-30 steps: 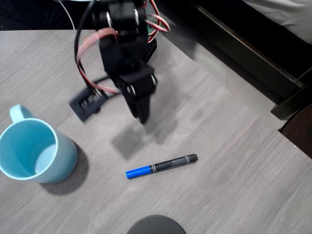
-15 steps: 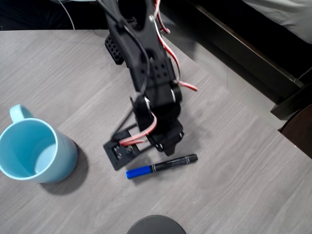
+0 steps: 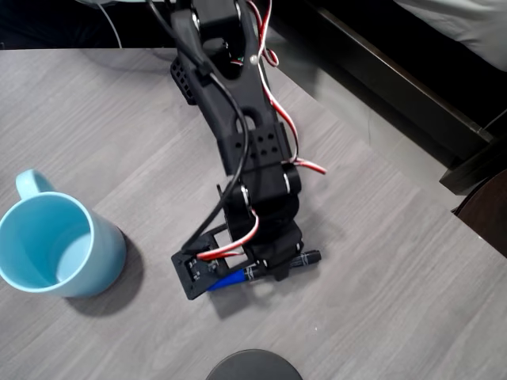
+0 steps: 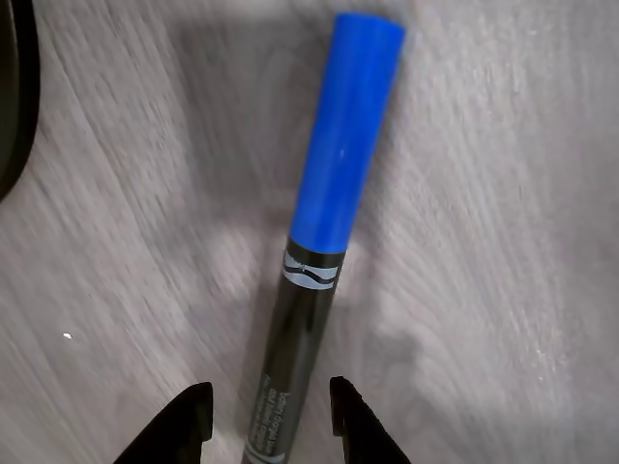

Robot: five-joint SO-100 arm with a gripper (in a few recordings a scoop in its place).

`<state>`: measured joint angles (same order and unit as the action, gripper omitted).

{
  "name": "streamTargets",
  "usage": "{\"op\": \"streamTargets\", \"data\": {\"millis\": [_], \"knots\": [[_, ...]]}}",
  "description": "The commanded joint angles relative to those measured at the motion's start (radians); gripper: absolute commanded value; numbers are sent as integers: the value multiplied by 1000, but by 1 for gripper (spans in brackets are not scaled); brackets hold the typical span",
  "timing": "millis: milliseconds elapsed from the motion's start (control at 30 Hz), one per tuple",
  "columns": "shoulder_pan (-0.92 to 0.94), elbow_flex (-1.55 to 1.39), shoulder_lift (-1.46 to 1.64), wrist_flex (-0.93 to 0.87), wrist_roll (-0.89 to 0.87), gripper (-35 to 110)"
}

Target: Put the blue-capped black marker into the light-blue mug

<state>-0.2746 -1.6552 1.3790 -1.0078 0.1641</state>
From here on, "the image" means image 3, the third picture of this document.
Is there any blue marker with grey barrel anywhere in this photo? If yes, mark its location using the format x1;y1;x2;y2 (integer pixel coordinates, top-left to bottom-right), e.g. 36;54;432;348
206;249;322;293

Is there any light blue mug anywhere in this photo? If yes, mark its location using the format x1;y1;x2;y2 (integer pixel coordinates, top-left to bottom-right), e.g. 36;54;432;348
0;169;128;298

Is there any dark brown round furniture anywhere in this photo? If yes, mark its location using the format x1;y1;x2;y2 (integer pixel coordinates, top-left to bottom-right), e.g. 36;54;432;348
453;169;507;258

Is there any white bedding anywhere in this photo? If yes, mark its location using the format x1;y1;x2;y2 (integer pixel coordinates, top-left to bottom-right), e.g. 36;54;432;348
395;0;507;72

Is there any red white servo wire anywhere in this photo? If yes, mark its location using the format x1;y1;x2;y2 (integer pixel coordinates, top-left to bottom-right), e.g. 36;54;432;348
245;0;328;175
196;209;261;261

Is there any black gripper camera mount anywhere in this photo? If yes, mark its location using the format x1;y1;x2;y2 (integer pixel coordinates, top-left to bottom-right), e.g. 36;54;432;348
170;225;258;301

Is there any black cable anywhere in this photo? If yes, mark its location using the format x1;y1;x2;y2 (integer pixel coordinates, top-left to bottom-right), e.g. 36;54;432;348
147;0;250;254

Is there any black round camera stand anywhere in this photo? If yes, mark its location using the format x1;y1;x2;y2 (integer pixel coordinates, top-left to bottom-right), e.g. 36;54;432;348
204;348;304;380

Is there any dark wooden bed frame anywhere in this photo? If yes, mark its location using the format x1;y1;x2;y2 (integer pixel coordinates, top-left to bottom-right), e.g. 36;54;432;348
269;0;507;196

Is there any thin white cable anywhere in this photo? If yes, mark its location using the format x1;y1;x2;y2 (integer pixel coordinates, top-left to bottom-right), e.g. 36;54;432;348
77;0;123;49

